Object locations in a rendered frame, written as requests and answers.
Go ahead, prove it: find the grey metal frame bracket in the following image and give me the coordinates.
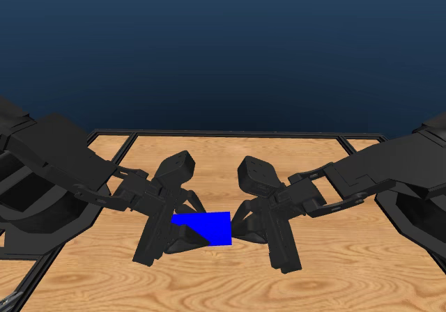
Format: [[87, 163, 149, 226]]
[[0, 290, 24, 312]]

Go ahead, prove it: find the black table frame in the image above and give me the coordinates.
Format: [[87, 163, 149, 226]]
[[0, 129, 446, 312]]

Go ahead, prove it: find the blue hollow socket block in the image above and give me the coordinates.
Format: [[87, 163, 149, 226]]
[[171, 211, 233, 247]]

